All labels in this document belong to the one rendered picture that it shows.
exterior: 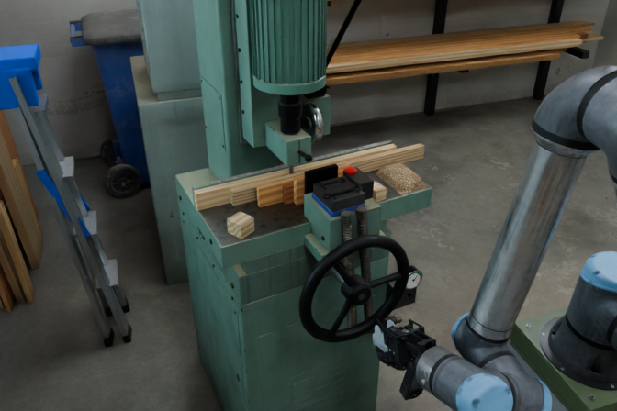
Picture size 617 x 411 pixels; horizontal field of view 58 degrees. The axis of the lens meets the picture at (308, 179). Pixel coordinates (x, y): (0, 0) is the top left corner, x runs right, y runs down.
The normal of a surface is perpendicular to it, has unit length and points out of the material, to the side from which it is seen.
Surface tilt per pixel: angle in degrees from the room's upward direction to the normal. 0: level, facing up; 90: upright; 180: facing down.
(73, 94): 90
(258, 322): 90
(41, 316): 0
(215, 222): 0
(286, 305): 90
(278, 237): 90
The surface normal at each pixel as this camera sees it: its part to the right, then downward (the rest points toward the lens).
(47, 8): 0.32, 0.47
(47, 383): 0.00, -0.87
